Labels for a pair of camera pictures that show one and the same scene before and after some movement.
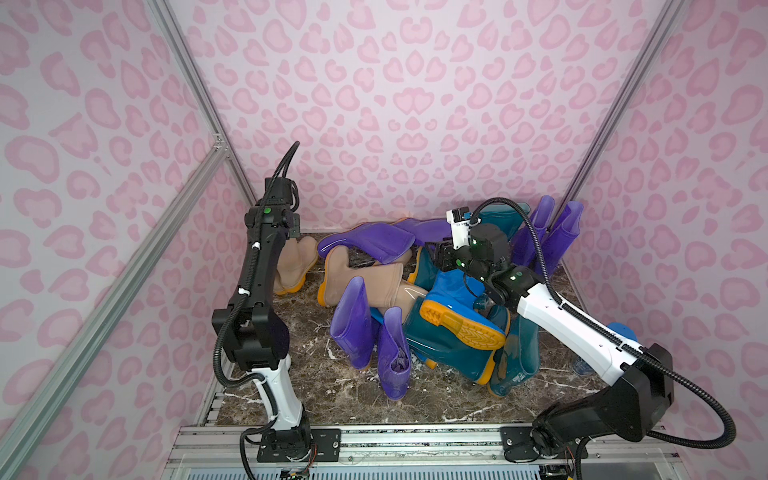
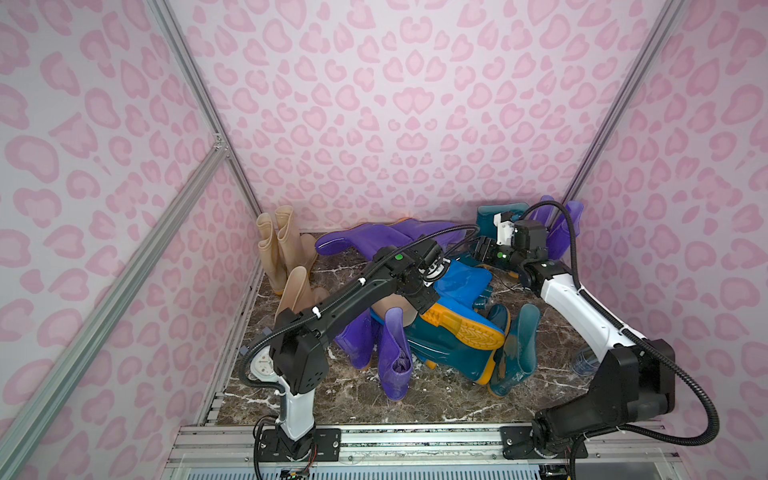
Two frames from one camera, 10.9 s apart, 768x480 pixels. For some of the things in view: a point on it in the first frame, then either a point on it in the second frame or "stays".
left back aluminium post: x=224 y=137 stays
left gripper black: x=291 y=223 -> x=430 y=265
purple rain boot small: x=561 y=235 stays
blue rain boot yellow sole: x=451 y=301 stays
